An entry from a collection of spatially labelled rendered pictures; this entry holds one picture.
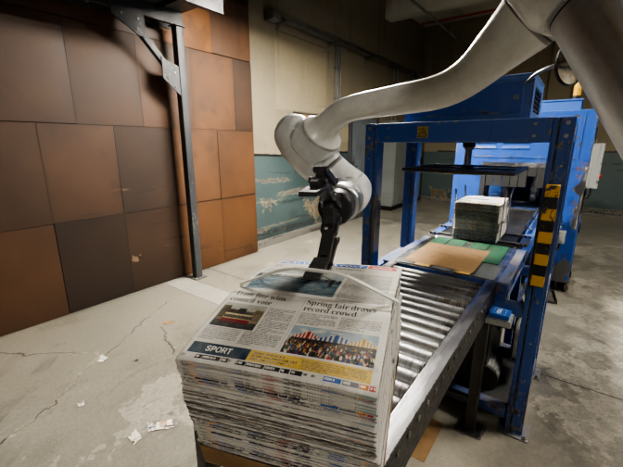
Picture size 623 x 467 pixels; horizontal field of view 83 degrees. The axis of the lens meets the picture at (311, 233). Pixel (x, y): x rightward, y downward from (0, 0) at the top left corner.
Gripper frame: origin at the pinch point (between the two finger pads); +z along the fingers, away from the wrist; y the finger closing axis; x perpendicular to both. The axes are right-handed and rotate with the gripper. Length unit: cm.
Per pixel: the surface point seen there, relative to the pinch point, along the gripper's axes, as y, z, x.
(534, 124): -11, -125, -61
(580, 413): 143, -136, -107
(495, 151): 23, -358, -88
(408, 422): 51, -16, -17
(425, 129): -10, -140, -18
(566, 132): -8, -121, -73
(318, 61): -102, -531, 147
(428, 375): 53, -35, -22
